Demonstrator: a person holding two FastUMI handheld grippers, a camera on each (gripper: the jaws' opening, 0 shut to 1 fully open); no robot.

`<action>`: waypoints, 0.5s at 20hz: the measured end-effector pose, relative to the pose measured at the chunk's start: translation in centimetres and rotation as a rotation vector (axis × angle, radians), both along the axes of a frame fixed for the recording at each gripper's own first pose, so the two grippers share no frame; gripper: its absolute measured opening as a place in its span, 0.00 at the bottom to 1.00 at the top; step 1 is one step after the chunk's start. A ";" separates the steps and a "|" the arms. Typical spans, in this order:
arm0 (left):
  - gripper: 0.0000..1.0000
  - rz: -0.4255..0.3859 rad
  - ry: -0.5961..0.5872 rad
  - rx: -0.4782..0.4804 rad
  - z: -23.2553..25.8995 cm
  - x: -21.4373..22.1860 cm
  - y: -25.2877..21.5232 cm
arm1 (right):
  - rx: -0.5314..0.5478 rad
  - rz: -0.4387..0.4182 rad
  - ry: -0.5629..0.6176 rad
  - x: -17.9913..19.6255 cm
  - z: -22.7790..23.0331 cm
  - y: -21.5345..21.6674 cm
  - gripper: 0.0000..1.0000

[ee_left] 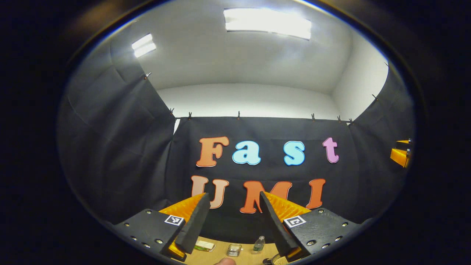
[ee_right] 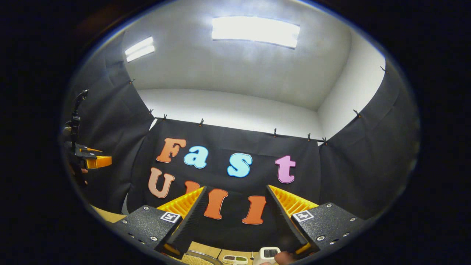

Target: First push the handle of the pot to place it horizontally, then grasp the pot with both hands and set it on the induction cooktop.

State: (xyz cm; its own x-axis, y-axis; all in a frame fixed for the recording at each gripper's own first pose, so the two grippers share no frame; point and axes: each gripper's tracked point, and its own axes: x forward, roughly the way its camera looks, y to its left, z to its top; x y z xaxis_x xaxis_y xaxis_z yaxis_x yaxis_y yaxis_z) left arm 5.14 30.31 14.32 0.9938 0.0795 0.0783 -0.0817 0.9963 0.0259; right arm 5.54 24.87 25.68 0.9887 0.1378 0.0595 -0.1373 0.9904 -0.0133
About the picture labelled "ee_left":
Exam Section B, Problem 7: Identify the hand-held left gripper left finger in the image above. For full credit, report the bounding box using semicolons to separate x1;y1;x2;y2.
112;192;211;262

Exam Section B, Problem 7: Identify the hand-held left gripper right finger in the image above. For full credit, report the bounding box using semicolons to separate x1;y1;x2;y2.
259;191;363;262

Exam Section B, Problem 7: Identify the steel pot with black handle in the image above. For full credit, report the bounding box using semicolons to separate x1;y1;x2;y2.
262;254;292;265

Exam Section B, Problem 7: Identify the sandwich with lettuce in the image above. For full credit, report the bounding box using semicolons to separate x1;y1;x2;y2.
194;240;216;252

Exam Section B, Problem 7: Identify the black backdrop cloth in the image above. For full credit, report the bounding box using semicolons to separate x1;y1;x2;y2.
57;29;416;244

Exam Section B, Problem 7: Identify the small ceiling light panel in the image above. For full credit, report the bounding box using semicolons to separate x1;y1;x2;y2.
132;33;157;58

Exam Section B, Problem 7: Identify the large ceiling light panel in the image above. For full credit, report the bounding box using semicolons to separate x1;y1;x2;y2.
224;8;312;40

